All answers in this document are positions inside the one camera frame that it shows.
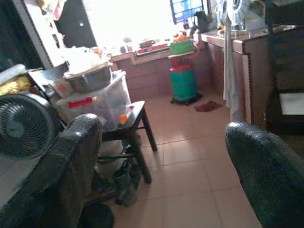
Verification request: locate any black round table fan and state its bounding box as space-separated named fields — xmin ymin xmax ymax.
xmin=0 ymin=93 xmax=61 ymax=159

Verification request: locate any clear plastic storage box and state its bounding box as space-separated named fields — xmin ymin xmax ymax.
xmin=56 ymin=70 xmax=132 ymax=133

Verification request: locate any white standing fan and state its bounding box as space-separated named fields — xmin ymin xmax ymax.
xmin=225 ymin=0 xmax=252 ymax=31

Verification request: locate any dark wooden stool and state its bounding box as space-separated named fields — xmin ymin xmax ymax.
xmin=97 ymin=100 xmax=158 ymax=185

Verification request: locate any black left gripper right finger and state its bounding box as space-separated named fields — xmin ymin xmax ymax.
xmin=225 ymin=121 xmax=304 ymax=228

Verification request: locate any white hanging cloth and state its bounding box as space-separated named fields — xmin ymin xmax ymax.
xmin=222 ymin=14 xmax=242 ymax=122

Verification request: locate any black wheeled cylinder stand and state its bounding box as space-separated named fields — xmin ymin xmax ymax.
xmin=170 ymin=92 xmax=203 ymax=106

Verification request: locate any brown tiled kitchen counter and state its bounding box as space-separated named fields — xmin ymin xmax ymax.
xmin=110 ymin=28 xmax=276 ymax=124

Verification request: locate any black electric kettle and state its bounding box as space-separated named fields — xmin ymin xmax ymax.
xmin=194 ymin=10 xmax=214 ymax=33

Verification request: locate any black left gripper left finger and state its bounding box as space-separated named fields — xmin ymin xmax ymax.
xmin=0 ymin=113 xmax=104 ymax=228

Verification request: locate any orange capped small bottle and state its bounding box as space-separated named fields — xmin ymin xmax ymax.
xmin=119 ymin=105 xmax=135 ymax=124

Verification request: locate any green and red gas cylinder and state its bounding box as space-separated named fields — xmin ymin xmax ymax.
xmin=169 ymin=57 xmax=198 ymax=101

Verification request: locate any green plastic basin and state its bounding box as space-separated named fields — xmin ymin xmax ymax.
xmin=169 ymin=38 xmax=195 ymax=55

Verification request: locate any dark wooden shelf unit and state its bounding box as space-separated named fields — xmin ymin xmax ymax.
xmin=264 ymin=0 xmax=304 ymax=133

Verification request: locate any dark red floor rag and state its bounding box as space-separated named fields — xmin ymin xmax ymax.
xmin=194 ymin=100 xmax=223 ymax=113

